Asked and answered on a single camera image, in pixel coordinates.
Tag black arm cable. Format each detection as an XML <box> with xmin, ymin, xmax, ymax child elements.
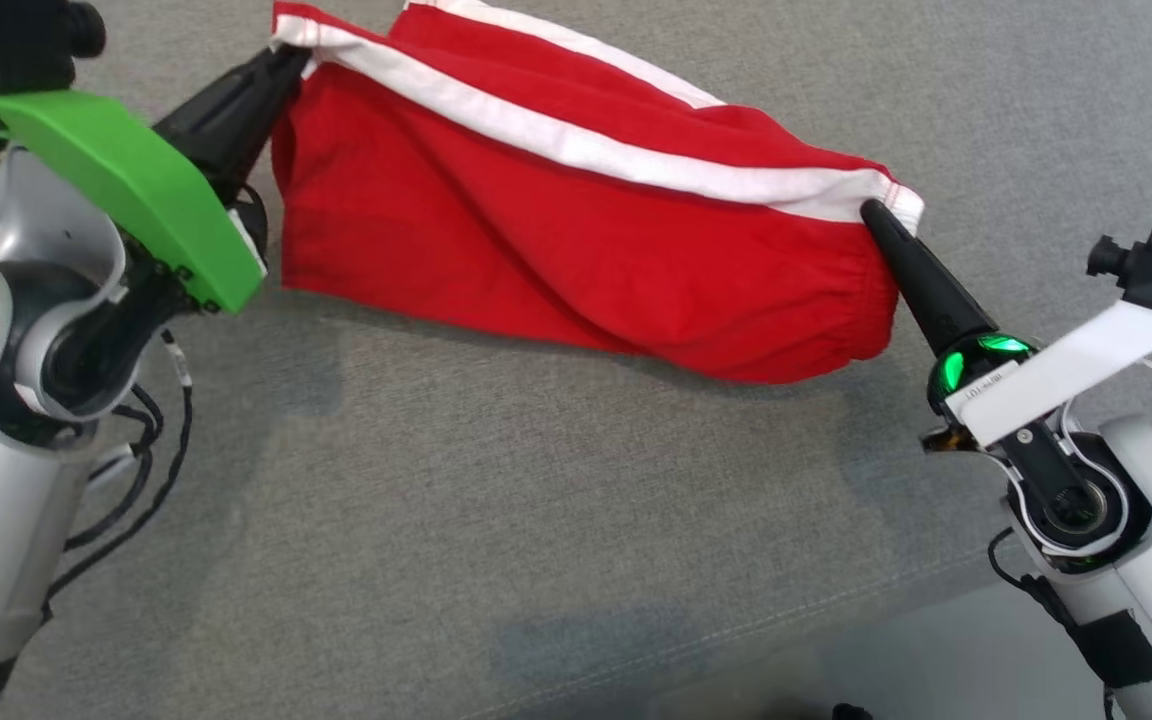
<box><xmin>986</xmin><ymin>528</ymin><xmax>1119</xmax><ymax>720</ymax></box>
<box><xmin>41</xmin><ymin>330</ymin><xmax>195</xmax><ymax>606</ymax></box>

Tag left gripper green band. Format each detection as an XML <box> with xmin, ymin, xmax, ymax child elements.
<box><xmin>0</xmin><ymin>44</ymin><xmax>313</xmax><ymax>314</ymax></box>

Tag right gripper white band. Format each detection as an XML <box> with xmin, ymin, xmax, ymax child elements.
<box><xmin>860</xmin><ymin>202</ymin><xmax>1152</xmax><ymax>450</ymax></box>

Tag red shorts with white stripe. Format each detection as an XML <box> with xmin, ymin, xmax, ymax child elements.
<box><xmin>271</xmin><ymin>0</ymin><xmax>927</xmax><ymax>386</ymax></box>

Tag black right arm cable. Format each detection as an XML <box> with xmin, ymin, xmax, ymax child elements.
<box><xmin>986</xmin><ymin>528</ymin><xmax>1119</xmax><ymax>720</ymax></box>

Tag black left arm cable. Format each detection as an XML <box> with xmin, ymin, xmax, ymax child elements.
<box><xmin>41</xmin><ymin>330</ymin><xmax>195</xmax><ymax>606</ymax></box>

